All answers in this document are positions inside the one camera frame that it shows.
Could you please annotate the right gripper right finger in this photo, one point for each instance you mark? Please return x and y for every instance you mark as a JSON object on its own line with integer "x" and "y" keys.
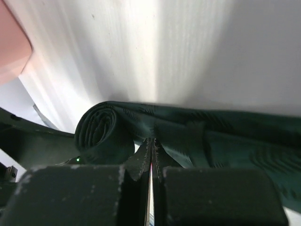
{"x": 212, "y": 197}

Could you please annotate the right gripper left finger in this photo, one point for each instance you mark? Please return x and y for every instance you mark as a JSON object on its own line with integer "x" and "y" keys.
{"x": 83, "y": 195}

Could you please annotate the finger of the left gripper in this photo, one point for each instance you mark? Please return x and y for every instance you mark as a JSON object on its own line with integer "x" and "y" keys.
{"x": 31, "y": 144}

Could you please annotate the dark green tie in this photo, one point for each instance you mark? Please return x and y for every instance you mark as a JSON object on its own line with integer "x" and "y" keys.
{"x": 108, "y": 131}

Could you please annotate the pink compartment tray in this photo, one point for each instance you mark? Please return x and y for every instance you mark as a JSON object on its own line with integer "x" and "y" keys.
{"x": 15, "y": 47}

